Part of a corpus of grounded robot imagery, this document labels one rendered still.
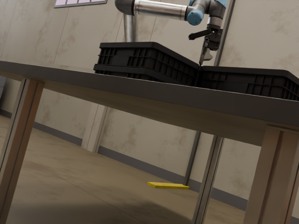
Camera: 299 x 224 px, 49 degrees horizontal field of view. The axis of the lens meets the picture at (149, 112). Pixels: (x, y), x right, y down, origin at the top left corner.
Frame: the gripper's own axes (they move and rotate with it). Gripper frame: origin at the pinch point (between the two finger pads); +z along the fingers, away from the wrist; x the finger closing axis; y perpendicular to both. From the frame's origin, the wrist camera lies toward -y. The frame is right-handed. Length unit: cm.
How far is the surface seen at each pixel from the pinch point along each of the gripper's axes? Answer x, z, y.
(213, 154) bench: 48, 53, 28
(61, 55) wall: 443, -3, -227
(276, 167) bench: -120, 28, 8
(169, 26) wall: 291, -73, -33
